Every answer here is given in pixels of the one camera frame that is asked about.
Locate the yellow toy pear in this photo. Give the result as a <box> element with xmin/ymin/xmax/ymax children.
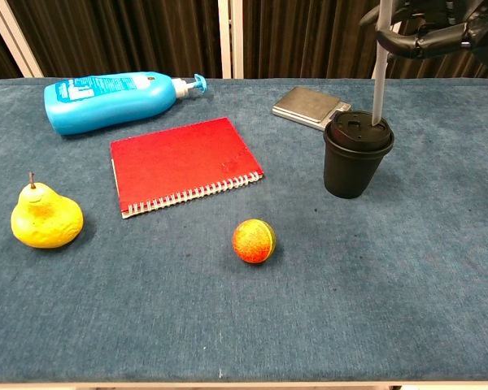
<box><xmin>10</xmin><ymin>171</ymin><xmax>85</xmax><ymax>249</ymax></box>

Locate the red and yellow ball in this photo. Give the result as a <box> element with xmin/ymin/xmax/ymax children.
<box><xmin>231</xmin><ymin>219</ymin><xmax>277</xmax><ymax>265</ymax></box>

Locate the black cup with lid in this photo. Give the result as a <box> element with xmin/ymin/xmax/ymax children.
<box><xmin>323</xmin><ymin>110</ymin><xmax>395</xmax><ymax>200</ymax></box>

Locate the blue table cloth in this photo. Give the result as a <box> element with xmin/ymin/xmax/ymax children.
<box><xmin>0</xmin><ymin>77</ymin><xmax>488</xmax><ymax>384</ymax></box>

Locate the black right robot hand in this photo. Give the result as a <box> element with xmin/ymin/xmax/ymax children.
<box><xmin>358</xmin><ymin>0</ymin><xmax>488</xmax><ymax>80</ymax></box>

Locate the red spiral notebook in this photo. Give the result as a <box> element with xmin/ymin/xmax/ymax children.
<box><xmin>110</xmin><ymin>116</ymin><xmax>265</xmax><ymax>220</ymax></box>

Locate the blue pump lotion bottle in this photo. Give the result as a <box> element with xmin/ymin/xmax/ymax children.
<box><xmin>43</xmin><ymin>71</ymin><xmax>208</xmax><ymax>137</ymax></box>

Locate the dark pleated curtain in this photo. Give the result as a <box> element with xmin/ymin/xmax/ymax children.
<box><xmin>0</xmin><ymin>0</ymin><xmax>488</xmax><ymax>82</ymax></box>

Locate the white vertical frame post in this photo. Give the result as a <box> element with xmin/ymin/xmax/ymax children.
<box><xmin>217</xmin><ymin>0</ymin><xmax>245</xmax><ymax>80</ymax></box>

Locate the transparent plastic straw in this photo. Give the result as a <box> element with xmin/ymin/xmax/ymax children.
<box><xmin>371</xmin><ymin>0</ymin><xmax>394</xmax><ymax>127</ymax></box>

